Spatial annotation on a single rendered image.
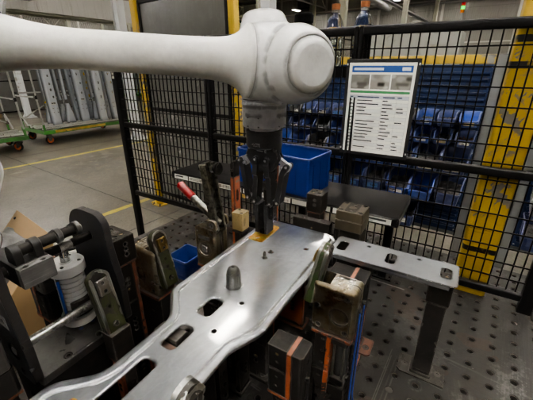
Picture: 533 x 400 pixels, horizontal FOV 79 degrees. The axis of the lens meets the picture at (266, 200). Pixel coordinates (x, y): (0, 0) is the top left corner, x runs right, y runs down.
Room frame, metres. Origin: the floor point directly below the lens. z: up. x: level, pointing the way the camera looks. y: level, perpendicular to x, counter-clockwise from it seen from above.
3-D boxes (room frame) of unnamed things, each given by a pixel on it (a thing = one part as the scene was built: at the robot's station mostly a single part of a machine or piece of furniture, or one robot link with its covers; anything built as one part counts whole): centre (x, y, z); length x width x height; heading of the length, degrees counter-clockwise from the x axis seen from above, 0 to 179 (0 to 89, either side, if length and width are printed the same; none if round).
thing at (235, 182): (0.84, 0.09, 0.95); 0.03 x 0.01 x 0.50; 149
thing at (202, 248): (0.76, 0.15, 0.88); 0.07 x 0.06 x 0.35; 59
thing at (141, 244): (0.63, 0.26, 0.88); 0.11 x 0.09 x 0.37; 59
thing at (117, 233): (0.58, 0.31, 0.91); 0.07 x 0.05 x 0.42; 59
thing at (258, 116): (0.68, 0.00, 1.34); 0.09 x 0.09 x 0.06
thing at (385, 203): (1.15, -0.05, 1.01); 0.90 x 0.22 x 0.03; 59
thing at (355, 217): (0.85, -0.25, 0.88); 0.08 x 0.08 x 0.36; 59
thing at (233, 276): (0.57, 0.07, 1.02); 0.03 x 0.03 x 0.07
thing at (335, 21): (1.28, -0.24, 1.53); 0.06 x 0.06 x 0.20
